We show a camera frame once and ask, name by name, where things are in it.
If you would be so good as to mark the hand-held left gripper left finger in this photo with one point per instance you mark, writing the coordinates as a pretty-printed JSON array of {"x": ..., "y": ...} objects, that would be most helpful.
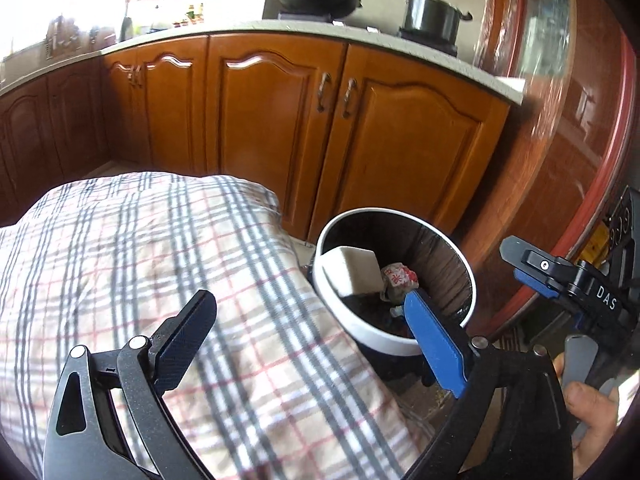
[{"x": 185, "y": 340}]

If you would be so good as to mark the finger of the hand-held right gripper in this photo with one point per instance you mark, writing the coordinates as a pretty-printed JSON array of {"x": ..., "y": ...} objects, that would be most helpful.
[
  {"x": 537, "y": 282},
  {"x": 517, "y": 250}
]

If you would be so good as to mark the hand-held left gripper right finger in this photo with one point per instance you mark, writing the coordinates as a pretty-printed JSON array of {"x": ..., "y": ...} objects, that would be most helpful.
[{"x": 435, "y": 340}]

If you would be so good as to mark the red white wrapper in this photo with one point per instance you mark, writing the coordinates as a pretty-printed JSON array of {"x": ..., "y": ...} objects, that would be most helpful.
[{"x": 398, "y": 280}]

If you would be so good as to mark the white trash bin black liner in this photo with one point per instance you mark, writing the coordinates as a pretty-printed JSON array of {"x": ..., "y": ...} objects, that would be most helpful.
[{"x": 442, "y": 245}]

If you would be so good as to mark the white foam block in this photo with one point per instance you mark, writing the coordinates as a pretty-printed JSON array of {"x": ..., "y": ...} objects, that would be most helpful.
[{"x": 350, "y": 267}]

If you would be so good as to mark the person's right hand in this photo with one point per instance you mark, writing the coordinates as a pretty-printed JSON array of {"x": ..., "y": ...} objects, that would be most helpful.
[{"x": 592, "y": 420}]

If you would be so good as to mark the plaid tablecloth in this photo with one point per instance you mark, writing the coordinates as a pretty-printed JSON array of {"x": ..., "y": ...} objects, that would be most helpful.
[{"x": 100, "y": 270}]

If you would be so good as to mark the wooden kitchen cabinet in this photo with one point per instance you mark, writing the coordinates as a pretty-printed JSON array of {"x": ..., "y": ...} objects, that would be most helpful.
[{"x": 270, "y": 125}]

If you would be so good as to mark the steel cooking pot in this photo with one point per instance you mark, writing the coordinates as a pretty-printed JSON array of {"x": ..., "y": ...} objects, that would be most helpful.
[{"x": 432, "y": 15}]

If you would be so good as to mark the gas stove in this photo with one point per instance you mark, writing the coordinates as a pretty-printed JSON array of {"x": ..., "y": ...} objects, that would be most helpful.
[{"x": 370, "y": 27}]

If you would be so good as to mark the speckled kitchen countertop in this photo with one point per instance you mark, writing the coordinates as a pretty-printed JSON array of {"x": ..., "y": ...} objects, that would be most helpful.
[{"x": 250, "y": 27}]

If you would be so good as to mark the metal sink rack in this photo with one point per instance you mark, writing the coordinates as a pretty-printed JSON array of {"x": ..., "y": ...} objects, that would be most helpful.
[{"x": 70, "y": 35}]

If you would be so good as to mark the group of condiment bottles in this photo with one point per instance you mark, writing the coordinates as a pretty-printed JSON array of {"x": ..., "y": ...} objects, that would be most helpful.
[{"x": 190, "y": 14}]

